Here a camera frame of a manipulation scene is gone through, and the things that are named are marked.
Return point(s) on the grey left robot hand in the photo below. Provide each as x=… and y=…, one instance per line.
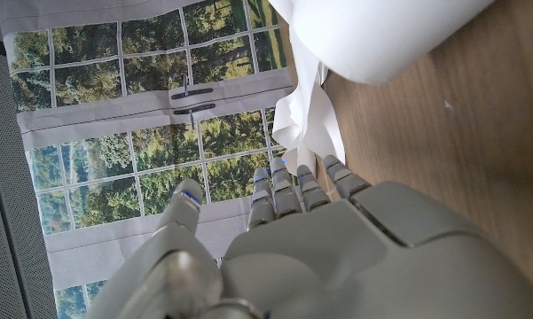
x=337, y=257

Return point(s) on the white receipt paper strip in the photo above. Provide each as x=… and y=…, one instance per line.
x=381, y=35

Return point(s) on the printed window forest backdrop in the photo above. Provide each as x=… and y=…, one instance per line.
x=106, y=111

